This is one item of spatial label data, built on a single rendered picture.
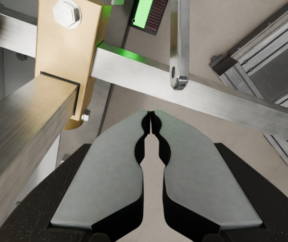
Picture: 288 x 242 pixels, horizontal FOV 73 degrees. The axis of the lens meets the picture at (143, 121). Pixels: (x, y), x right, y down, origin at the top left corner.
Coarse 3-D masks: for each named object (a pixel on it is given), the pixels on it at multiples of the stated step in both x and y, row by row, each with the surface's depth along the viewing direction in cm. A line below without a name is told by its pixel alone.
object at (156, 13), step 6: (156, 0) 29; (162, 0) 29; (156, 6) 29; (162, 6) 29; (150, 12) 30; (156, 12) 30; (162, 12) 30; (150, 18) 30; (156, 18) 30; (150, 24) 30; (156, 24) 30; (150, 30) 31
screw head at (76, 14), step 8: (64, 0) 15; (56, 8) 15; (64, 8) 15; (72, 8) 15; (56, 16) 15; (64, 16) 15; (72, 16) 15; (80, 16) 16; (64, 24) 15; (72, 24) 16
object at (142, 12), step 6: (144, 0) 29; (150, 0) 29; (138, 6) 29; (144, 6) 29; (138, 12) 30; (144, 12) 30; (138, 18) 30; (144, 18) 30; (138, 24) 31; (144, 24) 30
